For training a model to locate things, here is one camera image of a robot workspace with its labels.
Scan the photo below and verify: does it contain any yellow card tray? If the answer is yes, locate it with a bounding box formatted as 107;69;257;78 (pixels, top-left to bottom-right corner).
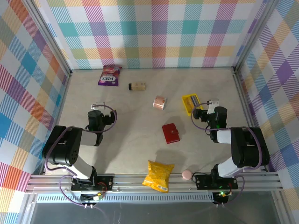
182;93;204;116

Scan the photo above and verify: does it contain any red card holder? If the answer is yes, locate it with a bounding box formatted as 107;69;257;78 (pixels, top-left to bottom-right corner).
162;123;180;144

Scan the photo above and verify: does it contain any small brown bottle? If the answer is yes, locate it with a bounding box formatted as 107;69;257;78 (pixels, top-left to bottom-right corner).
128;81;147;91

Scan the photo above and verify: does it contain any purple candy bag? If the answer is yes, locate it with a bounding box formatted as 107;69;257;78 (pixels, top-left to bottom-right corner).
97;65;123;87

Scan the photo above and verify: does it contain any yellow chips bag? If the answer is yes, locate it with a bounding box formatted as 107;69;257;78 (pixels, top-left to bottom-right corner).
142;160;175;194

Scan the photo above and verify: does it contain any black connector board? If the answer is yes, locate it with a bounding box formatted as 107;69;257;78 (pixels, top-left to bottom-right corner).
214;191;230;203
80;192;105;203

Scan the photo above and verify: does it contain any aluminium side rail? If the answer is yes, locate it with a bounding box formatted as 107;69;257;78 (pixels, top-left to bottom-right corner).
233;70;268;173
43;72;72;175

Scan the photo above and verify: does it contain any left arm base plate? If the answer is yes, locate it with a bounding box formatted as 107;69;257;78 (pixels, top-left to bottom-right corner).
71;175;114;191

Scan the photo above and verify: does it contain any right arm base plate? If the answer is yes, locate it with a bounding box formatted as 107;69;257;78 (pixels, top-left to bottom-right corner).
195;174;239;190

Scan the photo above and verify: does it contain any aluminium front rail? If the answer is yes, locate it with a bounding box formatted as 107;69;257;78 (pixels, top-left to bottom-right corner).
25;172;284;194

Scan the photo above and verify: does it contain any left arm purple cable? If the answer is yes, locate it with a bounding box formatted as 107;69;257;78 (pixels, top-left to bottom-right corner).
44;105;117;208

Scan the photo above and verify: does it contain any slotted cable duct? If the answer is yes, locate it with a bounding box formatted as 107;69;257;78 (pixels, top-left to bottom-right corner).
36;192;215;204

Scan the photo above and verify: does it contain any aluminium corner post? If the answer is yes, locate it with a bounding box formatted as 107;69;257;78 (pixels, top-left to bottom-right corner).
232;0;281;73
24;0;72;77

